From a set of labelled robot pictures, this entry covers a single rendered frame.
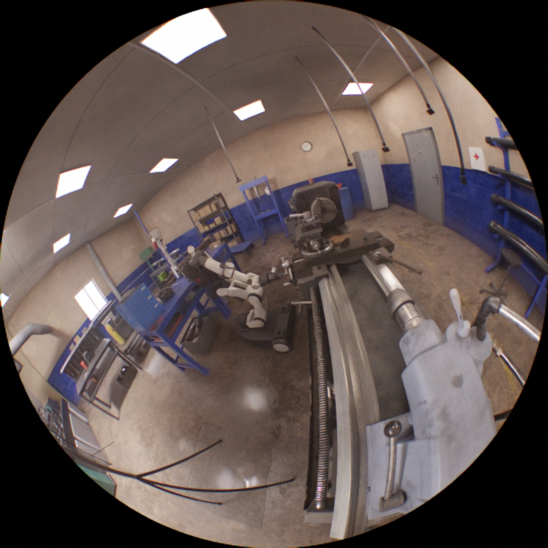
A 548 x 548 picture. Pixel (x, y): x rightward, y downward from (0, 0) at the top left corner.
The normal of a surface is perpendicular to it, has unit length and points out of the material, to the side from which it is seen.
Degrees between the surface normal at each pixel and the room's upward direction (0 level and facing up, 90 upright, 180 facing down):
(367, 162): 90
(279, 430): 0
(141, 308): 90
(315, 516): 0
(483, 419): 0
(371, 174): 90
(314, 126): 90
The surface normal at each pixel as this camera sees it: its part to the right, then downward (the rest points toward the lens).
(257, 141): -0.10, 0.54
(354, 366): -0.36, -0.80
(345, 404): -0.83, -0.50
